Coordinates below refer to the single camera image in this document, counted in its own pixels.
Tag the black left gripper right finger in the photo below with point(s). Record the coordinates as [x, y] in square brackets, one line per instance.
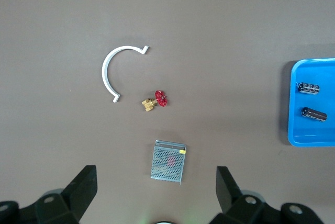
[230, 195]

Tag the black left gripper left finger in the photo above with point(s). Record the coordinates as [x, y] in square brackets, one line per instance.
[76, 195]

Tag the long dark brown capacitor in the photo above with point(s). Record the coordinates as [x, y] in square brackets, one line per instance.
[314, 114]

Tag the short capacitor with white print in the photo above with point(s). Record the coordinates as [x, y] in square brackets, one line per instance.
[308, 88]

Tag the perforated metal power supply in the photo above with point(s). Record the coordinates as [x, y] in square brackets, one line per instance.
[167, 163]

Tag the blue plastic tray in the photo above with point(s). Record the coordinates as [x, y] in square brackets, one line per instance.
[308, 132]

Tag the white curved plastic clamp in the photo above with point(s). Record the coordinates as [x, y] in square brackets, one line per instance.
[104, 72]

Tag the brown table mat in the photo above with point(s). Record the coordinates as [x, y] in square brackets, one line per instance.
[183, 25]

